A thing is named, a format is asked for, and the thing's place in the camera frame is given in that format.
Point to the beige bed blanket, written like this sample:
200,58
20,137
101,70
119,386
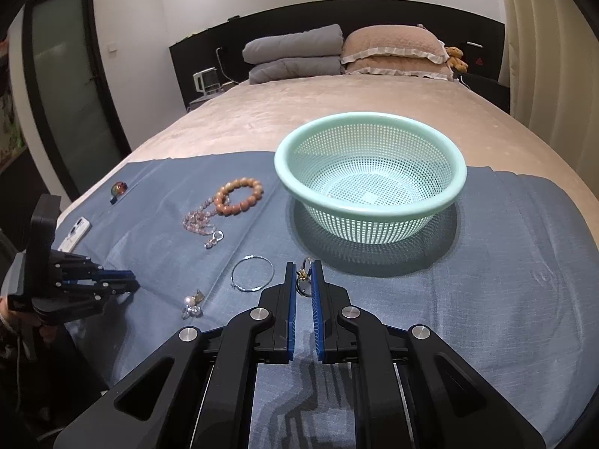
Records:
262,112

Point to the gold and dark earring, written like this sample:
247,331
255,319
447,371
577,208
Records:
303,280

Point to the person's left hand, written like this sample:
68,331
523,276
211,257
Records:
3,308

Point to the pearl earrings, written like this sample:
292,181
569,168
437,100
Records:
191,309

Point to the black nightstand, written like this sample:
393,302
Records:
489,91

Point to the cream curtain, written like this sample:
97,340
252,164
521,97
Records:
552,56

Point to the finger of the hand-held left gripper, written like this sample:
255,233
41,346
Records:
100,275
112,290

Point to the frosted glass door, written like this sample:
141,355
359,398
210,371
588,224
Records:
65,84

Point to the blue cloth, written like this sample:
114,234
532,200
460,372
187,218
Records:
491,266

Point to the black headboard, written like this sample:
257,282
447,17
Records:
290,18

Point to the white electric kettle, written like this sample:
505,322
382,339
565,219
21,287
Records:
206,82

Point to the colourful wall picture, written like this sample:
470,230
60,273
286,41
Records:
9,121

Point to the green plastic basket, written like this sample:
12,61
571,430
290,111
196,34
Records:
369,182

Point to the folded grey duvet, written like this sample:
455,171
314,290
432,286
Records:
295,54

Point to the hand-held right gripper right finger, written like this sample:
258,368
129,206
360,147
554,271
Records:
318,309

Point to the beige frilled pillow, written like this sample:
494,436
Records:
393,39
402,69

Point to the brown teddy bear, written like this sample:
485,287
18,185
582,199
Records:
456,58

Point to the red marble ball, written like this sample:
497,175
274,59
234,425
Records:
117,189

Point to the silver bangle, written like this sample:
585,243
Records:
234,277

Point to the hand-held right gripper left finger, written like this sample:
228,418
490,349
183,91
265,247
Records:
291,300

